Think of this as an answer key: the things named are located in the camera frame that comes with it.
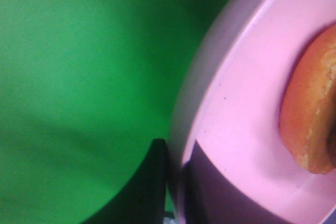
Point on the pink round plate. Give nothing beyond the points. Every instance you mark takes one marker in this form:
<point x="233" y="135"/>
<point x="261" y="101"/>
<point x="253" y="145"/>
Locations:
<point x="228" y="162"/>

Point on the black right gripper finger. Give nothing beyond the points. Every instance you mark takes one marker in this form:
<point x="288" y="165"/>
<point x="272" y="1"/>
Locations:
<point x="142" y="199"/>

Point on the burger with lettuce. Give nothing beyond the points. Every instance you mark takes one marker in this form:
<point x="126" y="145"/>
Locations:
<point x="307" y="115"/>

